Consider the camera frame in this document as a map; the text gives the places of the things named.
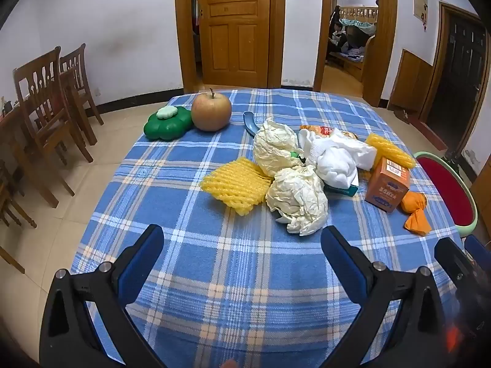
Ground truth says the white knitted glove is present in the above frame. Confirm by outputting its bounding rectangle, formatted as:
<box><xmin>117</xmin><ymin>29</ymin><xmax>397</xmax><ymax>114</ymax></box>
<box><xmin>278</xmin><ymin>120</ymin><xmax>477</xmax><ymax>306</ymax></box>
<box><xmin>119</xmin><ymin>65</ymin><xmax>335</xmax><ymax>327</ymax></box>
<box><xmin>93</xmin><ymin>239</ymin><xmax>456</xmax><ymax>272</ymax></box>
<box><xmin>298</xmin><ymin>128</ymin><xmax>378</xmax><ymax>190</ymax></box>

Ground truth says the red basin with green rim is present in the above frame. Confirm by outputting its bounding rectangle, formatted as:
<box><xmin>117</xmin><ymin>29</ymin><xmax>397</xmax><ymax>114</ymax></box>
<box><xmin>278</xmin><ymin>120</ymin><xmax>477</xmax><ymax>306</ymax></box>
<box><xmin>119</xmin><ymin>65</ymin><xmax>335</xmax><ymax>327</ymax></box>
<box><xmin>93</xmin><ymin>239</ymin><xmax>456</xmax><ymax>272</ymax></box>
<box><xmin>413</xmin><ymin>151</ymin><xmax>478</xmax><ymax>238</ymax></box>

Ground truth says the orange snack packet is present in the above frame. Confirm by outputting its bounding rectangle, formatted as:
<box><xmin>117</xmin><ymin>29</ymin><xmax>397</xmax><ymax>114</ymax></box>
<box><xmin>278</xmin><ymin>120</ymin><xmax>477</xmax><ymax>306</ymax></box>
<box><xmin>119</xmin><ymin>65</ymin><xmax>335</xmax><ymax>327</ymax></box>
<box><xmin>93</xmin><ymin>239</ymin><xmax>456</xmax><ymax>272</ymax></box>
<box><xmin>300</xmin><ymin>125</ymin><xmax>359</xmax><ymax>140</ymax></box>

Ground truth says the dark entrance door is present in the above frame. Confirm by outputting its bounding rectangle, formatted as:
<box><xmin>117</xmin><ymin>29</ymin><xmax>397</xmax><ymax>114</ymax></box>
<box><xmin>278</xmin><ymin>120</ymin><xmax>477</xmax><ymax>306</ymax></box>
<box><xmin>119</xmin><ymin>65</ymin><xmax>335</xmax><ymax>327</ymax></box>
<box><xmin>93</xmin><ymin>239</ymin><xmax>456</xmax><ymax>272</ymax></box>
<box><xmin>426</xmin><ymin>8</ymin><xmax>488</xmax><ymax>146</ymax></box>

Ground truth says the yellow foam fruit net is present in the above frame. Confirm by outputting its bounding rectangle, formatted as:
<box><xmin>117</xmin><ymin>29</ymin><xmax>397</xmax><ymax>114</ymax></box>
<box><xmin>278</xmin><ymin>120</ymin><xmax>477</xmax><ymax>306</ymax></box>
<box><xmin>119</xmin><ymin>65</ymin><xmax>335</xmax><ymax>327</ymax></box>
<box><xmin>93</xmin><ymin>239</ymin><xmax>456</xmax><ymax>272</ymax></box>
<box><xmin>200</xmin><ymin>157</ymin><xmax>275</xmax><ymax>216</ymax></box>
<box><xmin>364</xmin><ymin>133</ymin><xmax>417</xmax><ymax>169</ymax></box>

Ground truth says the orange crumpled wrapper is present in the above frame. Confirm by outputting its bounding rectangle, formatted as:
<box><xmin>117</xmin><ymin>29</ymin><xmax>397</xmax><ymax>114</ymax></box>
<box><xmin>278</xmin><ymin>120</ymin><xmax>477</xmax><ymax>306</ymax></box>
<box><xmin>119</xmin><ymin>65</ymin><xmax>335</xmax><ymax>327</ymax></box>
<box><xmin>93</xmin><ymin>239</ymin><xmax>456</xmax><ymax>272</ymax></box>
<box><xmin>401</xmin><ymin>192</ymin><xmax>429</xmax><ymax>236</ymax></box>

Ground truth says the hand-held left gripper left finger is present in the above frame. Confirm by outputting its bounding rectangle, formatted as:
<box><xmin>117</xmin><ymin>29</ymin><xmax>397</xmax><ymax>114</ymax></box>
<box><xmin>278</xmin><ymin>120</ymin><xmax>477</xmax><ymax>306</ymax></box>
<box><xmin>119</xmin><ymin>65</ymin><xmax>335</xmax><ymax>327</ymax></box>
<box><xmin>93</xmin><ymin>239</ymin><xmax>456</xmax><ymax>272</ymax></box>
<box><xmin>38</xmin><ymin>224</ymin><xmax>165</xmax><ymax>368</ymax></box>

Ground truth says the wooden chair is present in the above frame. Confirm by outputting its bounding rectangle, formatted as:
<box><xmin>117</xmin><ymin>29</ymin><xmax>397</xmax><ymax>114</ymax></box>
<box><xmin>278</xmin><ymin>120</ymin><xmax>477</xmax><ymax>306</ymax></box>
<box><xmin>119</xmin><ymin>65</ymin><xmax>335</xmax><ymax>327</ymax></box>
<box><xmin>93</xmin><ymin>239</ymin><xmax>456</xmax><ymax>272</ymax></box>
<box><xmin>59</xmin><ymin>43</ymin><xmax>104</xmax><ymax>146</ymax></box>
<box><xmin>13</xmin><ymin>46</ymin><xmax>95</xmax><ymax>208</ymax></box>

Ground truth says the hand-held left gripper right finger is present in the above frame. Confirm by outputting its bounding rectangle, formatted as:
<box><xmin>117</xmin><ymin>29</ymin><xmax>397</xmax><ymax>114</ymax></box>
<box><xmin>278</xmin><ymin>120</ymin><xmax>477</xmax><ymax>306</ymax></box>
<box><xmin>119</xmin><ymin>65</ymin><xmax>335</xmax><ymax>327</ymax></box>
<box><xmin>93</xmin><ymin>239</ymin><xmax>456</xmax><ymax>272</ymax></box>
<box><xmin>320</xmin><ymin>225</ymin><xmax>449</xmax><ymax>368</ymax></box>

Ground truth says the crumpled cream paper ball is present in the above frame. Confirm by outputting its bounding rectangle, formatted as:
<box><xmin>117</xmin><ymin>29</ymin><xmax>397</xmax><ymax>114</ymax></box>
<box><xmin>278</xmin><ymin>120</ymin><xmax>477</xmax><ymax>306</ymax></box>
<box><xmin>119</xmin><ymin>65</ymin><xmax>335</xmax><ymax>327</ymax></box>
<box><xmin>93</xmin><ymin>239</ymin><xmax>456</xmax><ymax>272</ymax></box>
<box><xmin>266</xmin><ymin>166</ymin><xmax>329</xmax><ymax>237</ymax></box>
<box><xmin>253</xmin><ymin>118</ymin><xmax>302</xmax><ymax>177</ymax></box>

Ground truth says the orange cardboard box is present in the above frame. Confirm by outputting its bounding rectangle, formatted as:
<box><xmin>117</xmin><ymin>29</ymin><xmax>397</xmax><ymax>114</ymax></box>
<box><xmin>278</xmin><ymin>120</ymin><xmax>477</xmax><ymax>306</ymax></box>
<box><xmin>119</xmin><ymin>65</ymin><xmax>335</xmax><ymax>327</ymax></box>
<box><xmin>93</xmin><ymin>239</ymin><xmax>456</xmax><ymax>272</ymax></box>
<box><xmin>364</xmin><ymin>157</ymin><xmax>411</xmax><ymax>214</ymax></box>

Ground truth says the red door mat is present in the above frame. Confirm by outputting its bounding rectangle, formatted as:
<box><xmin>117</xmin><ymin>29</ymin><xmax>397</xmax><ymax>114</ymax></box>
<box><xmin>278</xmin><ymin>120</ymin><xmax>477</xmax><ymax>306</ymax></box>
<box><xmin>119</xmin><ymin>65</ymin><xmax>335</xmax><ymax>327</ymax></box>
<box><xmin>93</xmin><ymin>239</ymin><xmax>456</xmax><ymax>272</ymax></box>
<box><xmin>408</xmin><ymin>117</ymin><xmax>447</xmax><ymax>150</ymax></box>

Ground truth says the white teal toothpaste box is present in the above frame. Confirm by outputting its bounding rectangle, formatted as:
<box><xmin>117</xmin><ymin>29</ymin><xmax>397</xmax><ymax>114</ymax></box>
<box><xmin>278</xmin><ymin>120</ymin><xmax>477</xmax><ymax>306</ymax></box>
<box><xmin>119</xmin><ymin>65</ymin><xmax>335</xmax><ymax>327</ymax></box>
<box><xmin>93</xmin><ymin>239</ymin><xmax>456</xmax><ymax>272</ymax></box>
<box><xmin>323</xmin><ymin>169</ymin><xmax>360</xmax><ymax>197</ymax></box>

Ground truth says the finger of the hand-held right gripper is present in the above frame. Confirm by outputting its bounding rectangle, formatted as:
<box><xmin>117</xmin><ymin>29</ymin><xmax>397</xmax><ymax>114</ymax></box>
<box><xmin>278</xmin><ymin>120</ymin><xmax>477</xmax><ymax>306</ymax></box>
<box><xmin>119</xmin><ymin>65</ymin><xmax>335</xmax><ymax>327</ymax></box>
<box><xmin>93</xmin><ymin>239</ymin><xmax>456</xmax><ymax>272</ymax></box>
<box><xmin>434</xmin><ymin>237</ymin><xmax>479</xmax><ymax>297</ymax></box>
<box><xmin>464</xmin><ymin>235</ymin><xmax>491</xmax><ymax>266</ymax></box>

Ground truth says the low wooden wall cabinet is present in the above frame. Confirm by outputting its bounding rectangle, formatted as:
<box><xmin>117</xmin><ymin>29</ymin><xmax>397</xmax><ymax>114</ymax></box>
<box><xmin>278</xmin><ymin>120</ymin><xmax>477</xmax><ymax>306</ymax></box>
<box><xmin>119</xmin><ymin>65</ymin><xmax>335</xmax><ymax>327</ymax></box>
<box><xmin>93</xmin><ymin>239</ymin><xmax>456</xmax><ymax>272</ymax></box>
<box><xmin>389</xmin><ymin>48</ymin><xmax>434</xmax><ymax>112</ymax></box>

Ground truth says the red-yellow apple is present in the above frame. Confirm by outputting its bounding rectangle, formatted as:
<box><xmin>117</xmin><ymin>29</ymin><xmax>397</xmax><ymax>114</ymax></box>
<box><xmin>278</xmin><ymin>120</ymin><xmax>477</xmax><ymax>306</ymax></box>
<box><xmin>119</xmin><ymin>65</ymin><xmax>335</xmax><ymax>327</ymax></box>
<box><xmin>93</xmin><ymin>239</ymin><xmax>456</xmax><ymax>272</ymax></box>
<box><xmin>191</xmin><ymin>87</ymin><xmax>233</xmax><ymax>132</ymax></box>

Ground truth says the wooden bunk bed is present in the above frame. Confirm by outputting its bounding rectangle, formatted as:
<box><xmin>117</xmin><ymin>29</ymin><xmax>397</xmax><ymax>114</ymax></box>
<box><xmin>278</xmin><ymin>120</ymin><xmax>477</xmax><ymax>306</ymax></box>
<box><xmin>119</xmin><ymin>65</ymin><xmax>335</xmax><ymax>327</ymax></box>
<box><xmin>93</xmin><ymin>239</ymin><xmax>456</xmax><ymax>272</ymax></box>
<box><xmin>332</xmin><ymin>6</ymin><xmax>378</xmax><ymax>81</ymax></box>

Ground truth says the wooden panel door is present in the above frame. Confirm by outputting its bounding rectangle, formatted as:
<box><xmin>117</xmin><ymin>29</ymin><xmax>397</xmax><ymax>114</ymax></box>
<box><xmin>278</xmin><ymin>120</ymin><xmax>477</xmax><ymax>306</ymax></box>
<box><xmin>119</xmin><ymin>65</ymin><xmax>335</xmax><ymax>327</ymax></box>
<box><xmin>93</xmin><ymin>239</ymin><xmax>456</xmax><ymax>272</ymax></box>
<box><xmin>197</xmin><ymin>0</ymin><xmax>271</xmax><ymax>89</ymax></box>

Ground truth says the blue plaid blanket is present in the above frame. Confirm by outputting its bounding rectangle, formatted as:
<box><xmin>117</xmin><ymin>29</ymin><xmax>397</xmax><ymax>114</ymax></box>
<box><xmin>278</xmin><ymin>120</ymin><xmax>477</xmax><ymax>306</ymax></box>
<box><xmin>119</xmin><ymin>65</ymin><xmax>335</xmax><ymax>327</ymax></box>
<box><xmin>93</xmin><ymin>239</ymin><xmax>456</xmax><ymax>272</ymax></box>
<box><xmin>71</xmin><ymin>89</ymin><xmax>466</xmax><ymax>368</ymax></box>

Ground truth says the light blue plastic spoon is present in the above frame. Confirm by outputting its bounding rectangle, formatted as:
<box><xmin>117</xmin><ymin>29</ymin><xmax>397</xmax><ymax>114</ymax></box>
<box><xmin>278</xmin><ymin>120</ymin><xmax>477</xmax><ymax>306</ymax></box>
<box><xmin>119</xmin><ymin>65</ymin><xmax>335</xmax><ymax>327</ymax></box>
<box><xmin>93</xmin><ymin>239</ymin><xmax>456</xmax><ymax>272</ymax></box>
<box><xmin>243</xmin><ymin>111</ymin><xmax>265</xmax><ymax>136</ymax></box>

